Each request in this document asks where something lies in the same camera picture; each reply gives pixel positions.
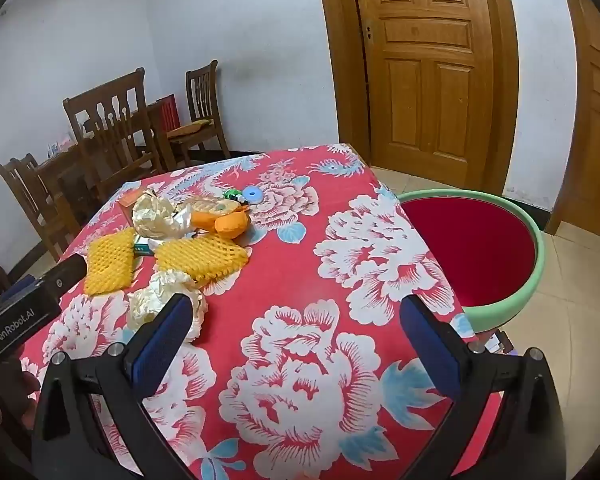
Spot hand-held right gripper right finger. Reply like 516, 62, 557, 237
399, 295, 568, 480

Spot white paper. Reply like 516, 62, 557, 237
126, 267, 210, 343

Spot yellow seat cushion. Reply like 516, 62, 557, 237
166, 119, 215, 138

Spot tall wooden chair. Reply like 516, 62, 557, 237
62, 67, 153, 141

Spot red floral tablecloth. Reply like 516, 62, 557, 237
17, 142, 503, 480

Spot colourful book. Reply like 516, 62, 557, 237
484, 329, 515, 357

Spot wooden chair with cushion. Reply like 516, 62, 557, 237
165, 60, 232, 161

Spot red basin with green rim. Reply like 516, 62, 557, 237
395, 189, 546, 333

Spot cream plastic wrapper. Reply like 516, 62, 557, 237
130, 192, 193, 240

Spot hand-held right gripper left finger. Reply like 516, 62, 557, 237
30, 292, 196, 480

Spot wooden panel door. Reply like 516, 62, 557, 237
315, 0, 521, 191

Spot yellow foam fruit net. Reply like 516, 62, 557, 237
83, 227, 140, 295
154, 234, 250, 285

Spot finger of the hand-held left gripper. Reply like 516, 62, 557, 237
39, 254, 89, 297

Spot white and blue packets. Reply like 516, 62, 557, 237
46, 132, 76, 157

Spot person's left hand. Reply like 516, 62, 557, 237
0, 355, 42, 461

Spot orange bag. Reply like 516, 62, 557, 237
192, 210, 252, 239

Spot orange carton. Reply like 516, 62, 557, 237
119, 187, 148, 226

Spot red box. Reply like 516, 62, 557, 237
156, 94, 181, 131

